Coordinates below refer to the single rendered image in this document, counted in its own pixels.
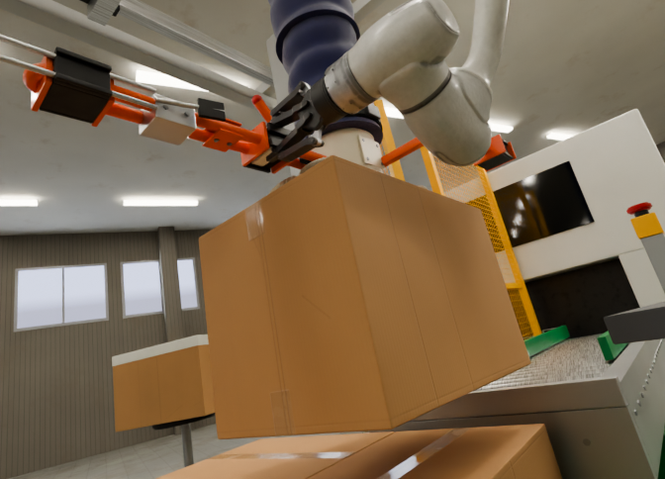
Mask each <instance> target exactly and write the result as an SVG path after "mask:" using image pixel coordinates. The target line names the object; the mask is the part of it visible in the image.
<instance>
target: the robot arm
mask: <svg viewBox="0 0 665 479"><path fill-rule="evenodd" d="M509 2H510V0H475V11H474V24H473V36H472V43H471V49H470V52H469V55H468V57H467V59H466V61H465V63H464V64H463V65H462V66H461V67H452V68H448V66H447V64H446V62H445V59H446V58H447V57H448V56H449V55H450V54H451V52H452V51H453V49H454V47H455V45H456V43H457V41H458V38H459V35H460V30H459V26H458V24H457V22H456V20H455V18H454V16H453V14H452V13H451V11H450V10H449V8H448V7H447V5H446V4H445V3H444V2H443V1H442V0H409V1H407V2H406V3H404V4H402V5H400V6H399V7H397V8H396V9H394V10H393V11H391V12H390V13H388V14H387V15H385V16H384V17H382V18H381V19H380V20H378V21H377V22H376V23H375V24H374V25H372V26H371V27H370V28H369V29H368V30H367V31H366V32H365V33H364V34H363V35H362V36H361V37H360V38H359V40H358V41H357V43H356V44H355V45H354V47H353V48H352V49H350V50H349V51H347V52H346V53H345V54H344V55H343V56H342V57H341V58H339V59H338V60H337V61H336V62H334V63H333V64H332V65H331V66H329V67H328V68H327V69H326V71H325V75H324V77H323V78H321V79H320V80H319V81H318V82H316V83H315V84H314V85H313V86H311V85H309V84H307V83H305V82H303V81H300V82H299V84H298V85H297V87H296V88H295V90H294V91H292V92H291V93H290V94H289V95H288V96H287V97H286V98H285V99H283V100H282V101H281V102H280V103H279V104H278V105H277V106H276V107H274V108H273V109H272V110H271V111H270V116H272V119H271V120H270V122H269V123H272V124H274V125H277V126H280V127H282V128H283V127H285V126H287V125H289V124H292V123H294V122H296V121H298V120H300V121H299V122H298V123H297V124H296V125H295V127H296V128H295V129H294V130H293V131H292V132H291V133H290V134H289V135H288V136H287V137H286V138H285V139H284V140H283V141H282V142H281V143H280V144H279V145H278V146H277V147H273V146H271V147H270V148H269V149H268V150H267V151H265V152H264V153H263V154H262V155H260V156H259V157H258V158H256V159H255V160H254V161H252V162H251V163H252V164H256V165H259V166H264V165H265V164H267V163H268V162H274V161H276V160H277V159H280V160H283V161H286V162H291V161H293V160H294V159H296V158H298V157H300V156H301V155H303V154H305V153H306V152H308V151H310V150H312V149H313V148H315V147H322V146H324V144H325V142H324V141H322V132H323V131H324V130H325V129H326V127H327V126H328V125H329V124H332V123H335V122H337V121H338V120H340V119H341V118H343V117H344V116H346V115H347V114H356V113H357V112H359V111H360V110H362V109H363V108H365V107H366V106H368V105H369V104H371V103H373V102H375V101H376V100H378V98H380V97H383V98H384V99H385V100H387V101H388V102H390V103H391V104H392V105H393V106H394V107H395V108H396V109H397V110H398V111H399V112H400V114H401V115H402V116H403V118H404V120H405V121H406V124H407V125H408V127H409V128H410V130H411V131H412V133H413V134H414V135H415V136H416V138H417V139H418V140H419V141H420V142H421V143H422V144H423V146H424V147H425V148H426V149H427V150H428V151H429V152H430V153H431V154H433V155H434V156H435V157H436V158H438V159H439V160H440V161H442V162H444V163H446V164H449V165H455V166H467V165H470V164H473V163H475V162H477V161H478V160H480V159H481V158H482V157H483V156H484V155H485V154H486V152H487V150H488V149H489V148H490V145H491V137H492V133H491V127H490V125H489V123H488V122H489V120H490V107H491V104H492V102H493V93H492V90H491V88H490V85H491V83H492V80H493V78H494V76H495V73H496V71H497V68H498V65H499V62H500V58H501V55H502V50H503V44H504V38H505V31H506V24H507V17H508V9H509ZM279 112H280V113H279ZM312 132H314V133H313V134H312V135H311V133H312ZM306 136H308V137H307V138H306V139H304V140H303V138H304V137H306Z"/></svg>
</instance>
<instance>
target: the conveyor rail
mask: <svg viewBox="0 0 665 479"><path fill-rule="evenodd" d="M614 375H617V376H618V379H619V382H620V384H621V387H622V389H623V392H624V394H625V397H626V399H627V401H628V404H629V406H630V409H631V411H632V414H633V416H634V419H635V422H636V424H637V427H638V429H639V432H640V434H641V437H642V440H643V442H644V445H645V447H646V450H647V452H648V455H649V458H650V460H651V463H652V465H653V468H654V470H655V473H656V476H657V478H658V473H659V465H660V457H661V450H662V442H663V434H664V428H665V338H662V339H654V340H646V341H637V342H631V343H630V344H629V345H628V346H627V348H626V349H625V350H624V351H623V352H622V354H621V355H620V356H619V357H618V358H617V360H616V361H615V362H614V363H613V364H612V366H611V367H610V368H609V369H608V370H607V371H606V373H605V374H604V375H603V376H602V377H605V376H614Z"/></svg>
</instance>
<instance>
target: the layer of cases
mask: <svg viewBox="0 0 665 479"><path fill-rule="evenodd" d="M155 479H562V476H561V473H560V470H559V467H558V464H557V461H556V458H555V455H554V452H553V449H552V445H551V442H550V439H549V436H548V433H547V430H546V427H545V425H544V424H534V425H515V426H497V427H480V428H461V429H443V430H424V431H396V432H393V431H389V432H371V433H353V434H335V435H316V436H298V437H279V438H262V439H259V440H256V441H253V442H251V443H248V444H245V445H243V446H240V447H237V448H235V449H232V450H230V451H227V452H224V453H222V454H219V455H216V456H214V457H211V458H208V459H206V460H203V461H200V462H198V463H195V464H192V465H190V466H187V467H184V468H182V469H179V470H176V471H174V472H171V473H168V474H166V475H163V476H160V477H158V478H155Z"/></svg>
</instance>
